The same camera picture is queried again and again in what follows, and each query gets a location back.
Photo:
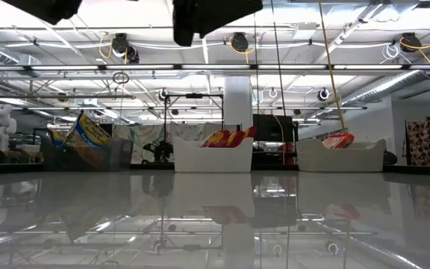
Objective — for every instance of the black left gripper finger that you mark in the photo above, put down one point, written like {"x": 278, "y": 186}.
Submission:
{"x": 47, "y": 9}

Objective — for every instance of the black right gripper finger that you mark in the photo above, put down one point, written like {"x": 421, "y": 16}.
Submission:
{"x": 200, "y": 18}

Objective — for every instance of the red roast beef ramen packet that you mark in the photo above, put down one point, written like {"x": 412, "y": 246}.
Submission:
{"x": 231, "y": 139}
{"x": 249, "y": 133}
{"x": 211, "y": 140}

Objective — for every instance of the orange chicken ramen packet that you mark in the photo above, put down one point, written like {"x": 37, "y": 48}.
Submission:
{"x": 338, "y": 142}

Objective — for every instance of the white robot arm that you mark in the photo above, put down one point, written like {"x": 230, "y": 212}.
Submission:
{"x": 0, "y": 125}

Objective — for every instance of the black background robot arm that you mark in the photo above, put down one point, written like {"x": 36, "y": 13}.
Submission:
{"x": 161, "y": 151}

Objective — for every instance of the long ceiling light bar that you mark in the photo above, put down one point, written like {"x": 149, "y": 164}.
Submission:
{"x": 140, "y": 67}

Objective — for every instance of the black speaker box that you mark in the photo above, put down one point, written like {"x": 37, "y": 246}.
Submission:
{"x": 106, "y": 127}

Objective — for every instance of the black monitor screen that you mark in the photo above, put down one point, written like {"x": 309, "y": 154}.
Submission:
{"x": 287, "y": 129}

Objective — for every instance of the white plastic bin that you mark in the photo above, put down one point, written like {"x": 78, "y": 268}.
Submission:
{"x": 211, "y": 160}

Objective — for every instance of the left clear bin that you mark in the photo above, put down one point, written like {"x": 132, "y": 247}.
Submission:
{"x": 119, "y": 155}

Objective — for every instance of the pale grey plastic bin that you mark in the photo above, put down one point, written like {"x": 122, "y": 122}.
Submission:
{"x": 349, "y": 160}

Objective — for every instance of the black round object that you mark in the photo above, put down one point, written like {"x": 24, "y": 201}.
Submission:
{"x": 390, "y": 158}

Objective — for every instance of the black aluminium rig frame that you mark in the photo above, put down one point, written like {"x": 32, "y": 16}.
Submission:
{"x": 194, "y": 96}

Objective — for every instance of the patterned wall picture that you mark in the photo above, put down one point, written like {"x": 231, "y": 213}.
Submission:
{"x": 426, "y": 142}

